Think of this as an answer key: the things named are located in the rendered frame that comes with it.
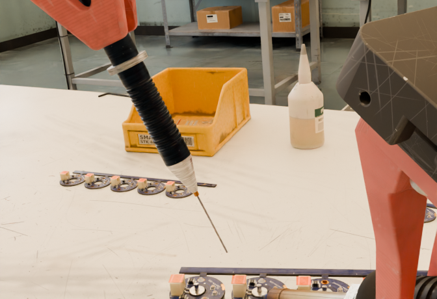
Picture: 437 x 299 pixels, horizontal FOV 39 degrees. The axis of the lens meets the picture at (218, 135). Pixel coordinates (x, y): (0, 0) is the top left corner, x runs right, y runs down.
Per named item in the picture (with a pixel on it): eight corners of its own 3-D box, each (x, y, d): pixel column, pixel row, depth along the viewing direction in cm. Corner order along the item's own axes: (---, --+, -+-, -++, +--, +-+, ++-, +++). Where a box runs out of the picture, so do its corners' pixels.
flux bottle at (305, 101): (331, 144, 60) (328, 43, 56) (301, 152, 58) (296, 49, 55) (313, 135, 63) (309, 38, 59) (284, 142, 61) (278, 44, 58)
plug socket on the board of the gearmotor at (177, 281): (187, 296, 27) (186, 283, 27) (168, 296, 27) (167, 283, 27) (191, 286, 28) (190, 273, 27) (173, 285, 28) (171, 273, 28)
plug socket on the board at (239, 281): (250, 298, 26) (250, 285, 26) (231, 298, 27) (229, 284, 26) (253, 287, 27) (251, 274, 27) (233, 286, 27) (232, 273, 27)
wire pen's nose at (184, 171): (185, 190, 25) (168, 158, 25) (209, 181, 25) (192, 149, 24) (180, 201, 24) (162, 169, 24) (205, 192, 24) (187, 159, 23)
